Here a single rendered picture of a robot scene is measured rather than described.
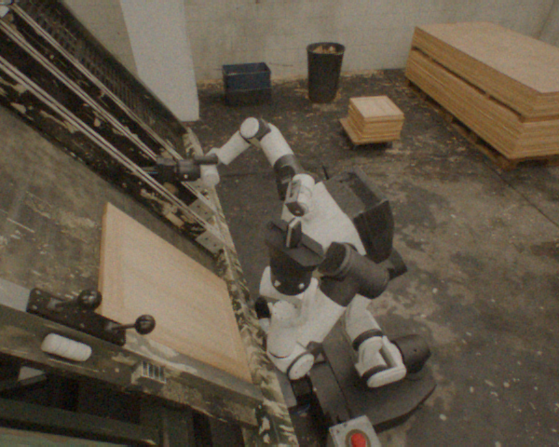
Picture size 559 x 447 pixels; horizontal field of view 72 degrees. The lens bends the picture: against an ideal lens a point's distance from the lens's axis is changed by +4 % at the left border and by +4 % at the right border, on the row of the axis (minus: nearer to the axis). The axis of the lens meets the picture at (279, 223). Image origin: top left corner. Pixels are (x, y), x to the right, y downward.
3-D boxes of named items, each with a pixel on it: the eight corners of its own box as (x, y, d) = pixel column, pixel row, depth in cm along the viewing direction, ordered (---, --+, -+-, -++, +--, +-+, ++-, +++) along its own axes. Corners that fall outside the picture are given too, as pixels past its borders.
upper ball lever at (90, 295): (55, 320, 69) (102, 313, 62) (34, 313, 66) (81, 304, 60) (65, 300, 71) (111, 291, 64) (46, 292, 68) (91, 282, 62)
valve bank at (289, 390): (321, 426, 139) (326, 395, 123) (284, 440, 135) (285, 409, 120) (279, 317, 175) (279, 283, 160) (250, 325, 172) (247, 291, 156)
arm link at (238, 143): (215, 143, 147) (251, 110, 142) (231, 154, 156) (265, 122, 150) (225, 162, 142) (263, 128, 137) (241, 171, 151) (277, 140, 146)
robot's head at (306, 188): (320, 193, 112) (310, 171, 106) (316, 219, 106) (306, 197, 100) (299, 196, 115) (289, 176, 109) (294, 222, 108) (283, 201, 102)
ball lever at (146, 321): (111, 341, 77) (156, 337, 70) (94, 334, 74) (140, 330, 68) (117, 322, 79) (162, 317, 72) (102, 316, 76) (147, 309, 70)
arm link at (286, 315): (273, 282, 79) (268, 324, 87) (315, 293, 78) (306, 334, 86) (280, 264, 84) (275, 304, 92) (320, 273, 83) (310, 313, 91)
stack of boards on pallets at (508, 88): (601, 162, 389) (652, 83, 339) (502, 172, 376) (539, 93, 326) (467, 79, 575) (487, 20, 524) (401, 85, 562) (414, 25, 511)
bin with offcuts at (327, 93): (345, 102, 511) (351, 51, 470) (307, 105, 505) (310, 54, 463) (334, 88, 550) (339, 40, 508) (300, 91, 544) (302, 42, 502)
